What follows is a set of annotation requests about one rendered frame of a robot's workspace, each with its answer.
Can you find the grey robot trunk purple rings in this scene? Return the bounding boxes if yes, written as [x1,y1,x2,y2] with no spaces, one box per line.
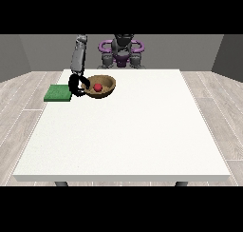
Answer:
[96,34,147,70]

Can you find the brown wooden bowl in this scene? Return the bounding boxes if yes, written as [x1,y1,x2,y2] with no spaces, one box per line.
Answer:
[81,74,117,100]

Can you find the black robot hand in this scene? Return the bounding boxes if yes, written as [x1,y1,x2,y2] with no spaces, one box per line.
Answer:
[67,71,91,98]

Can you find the green square pad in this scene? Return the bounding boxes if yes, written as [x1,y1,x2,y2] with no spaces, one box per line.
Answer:
[43,85,73,103]

